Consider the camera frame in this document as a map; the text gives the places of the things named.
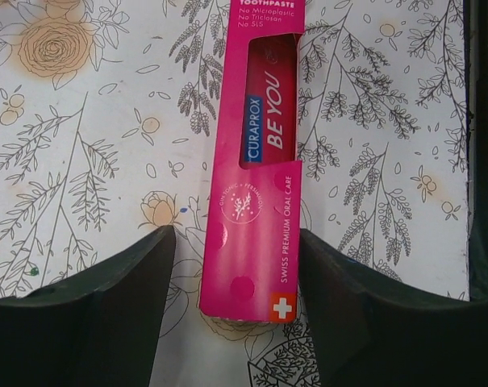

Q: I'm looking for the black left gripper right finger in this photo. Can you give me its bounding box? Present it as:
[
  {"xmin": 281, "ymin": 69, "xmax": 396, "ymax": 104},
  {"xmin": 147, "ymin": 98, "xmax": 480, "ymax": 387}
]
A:
[{"xmin": 299, "ymin": 230, "xmax": 488, "ymax": 386}]

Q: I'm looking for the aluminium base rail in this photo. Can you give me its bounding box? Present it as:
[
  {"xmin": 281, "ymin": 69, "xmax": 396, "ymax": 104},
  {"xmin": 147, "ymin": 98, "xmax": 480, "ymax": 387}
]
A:
[{"xmin": 464, "ymin": 1, "xmax": 488, "ymax": 302}]

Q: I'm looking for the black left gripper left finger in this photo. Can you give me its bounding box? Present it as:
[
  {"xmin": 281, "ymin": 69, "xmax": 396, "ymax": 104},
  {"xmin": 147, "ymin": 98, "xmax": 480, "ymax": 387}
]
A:
[{"xmin": 0, "ymin": 226, "xmax": 176, "ymax": 386}]

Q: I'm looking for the floral table mat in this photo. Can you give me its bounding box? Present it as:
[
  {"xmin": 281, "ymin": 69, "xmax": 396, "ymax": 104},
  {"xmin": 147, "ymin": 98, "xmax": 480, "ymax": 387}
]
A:
[{"xmin": 0, "ymin": 1, "xmax": 469, "ymax": 386}]

